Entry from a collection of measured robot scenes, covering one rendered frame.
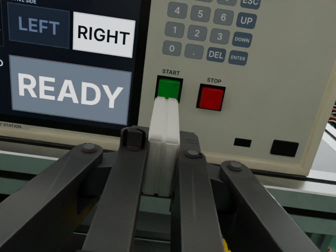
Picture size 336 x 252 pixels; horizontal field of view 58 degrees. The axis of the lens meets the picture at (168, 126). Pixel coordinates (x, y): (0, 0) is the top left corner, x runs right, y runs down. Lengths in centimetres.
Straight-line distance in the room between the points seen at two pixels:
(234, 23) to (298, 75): 7
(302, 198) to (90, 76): 22
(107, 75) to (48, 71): 5
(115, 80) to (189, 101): 7
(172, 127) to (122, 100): 13
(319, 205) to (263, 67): 13
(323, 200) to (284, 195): 4
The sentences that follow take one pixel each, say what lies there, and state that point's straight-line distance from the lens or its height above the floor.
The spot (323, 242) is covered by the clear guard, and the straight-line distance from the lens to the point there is 34.
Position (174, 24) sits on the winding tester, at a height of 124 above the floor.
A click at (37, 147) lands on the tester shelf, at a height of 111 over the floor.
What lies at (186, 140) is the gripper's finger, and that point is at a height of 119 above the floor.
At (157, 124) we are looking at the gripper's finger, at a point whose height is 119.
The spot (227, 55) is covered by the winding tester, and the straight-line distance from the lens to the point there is 27.
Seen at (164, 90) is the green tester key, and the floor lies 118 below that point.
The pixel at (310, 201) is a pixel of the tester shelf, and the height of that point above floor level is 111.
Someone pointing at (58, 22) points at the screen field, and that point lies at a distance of 28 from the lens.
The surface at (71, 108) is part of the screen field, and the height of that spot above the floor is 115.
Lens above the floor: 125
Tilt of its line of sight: 22 degrees down
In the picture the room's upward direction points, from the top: 9 degrees clockwise
